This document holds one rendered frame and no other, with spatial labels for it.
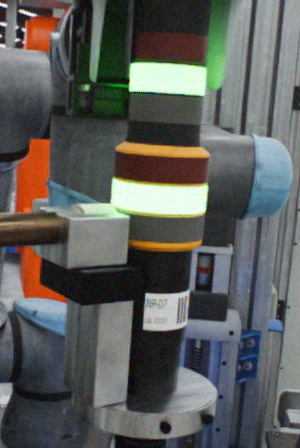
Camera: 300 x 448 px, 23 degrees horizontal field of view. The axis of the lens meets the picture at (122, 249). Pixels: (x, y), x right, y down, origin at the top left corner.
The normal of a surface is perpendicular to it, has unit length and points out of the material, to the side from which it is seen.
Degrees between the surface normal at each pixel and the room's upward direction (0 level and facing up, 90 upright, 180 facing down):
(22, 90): 84
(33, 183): 96
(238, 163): 64
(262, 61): 90
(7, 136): 109
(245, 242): 90
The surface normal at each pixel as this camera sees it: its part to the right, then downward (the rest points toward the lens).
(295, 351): -0.03, 0.19
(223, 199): 0.31, 0.60
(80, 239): 0.54, 0.19
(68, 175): -0.53, 0.12
